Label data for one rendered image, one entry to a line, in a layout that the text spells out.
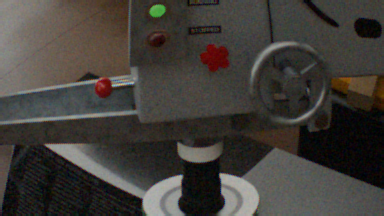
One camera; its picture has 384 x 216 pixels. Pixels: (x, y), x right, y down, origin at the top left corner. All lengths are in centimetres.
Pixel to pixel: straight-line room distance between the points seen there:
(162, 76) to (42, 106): 30
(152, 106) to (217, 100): 9
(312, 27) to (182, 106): 25
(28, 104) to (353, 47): 64
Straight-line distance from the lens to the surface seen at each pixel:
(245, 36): 121
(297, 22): 123
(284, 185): 162
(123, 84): 125
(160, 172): 168
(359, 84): 201
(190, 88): 123
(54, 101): 141
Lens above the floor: 180
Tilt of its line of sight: 31 degrees down
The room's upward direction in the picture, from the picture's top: 2 degrees counter-clockwise
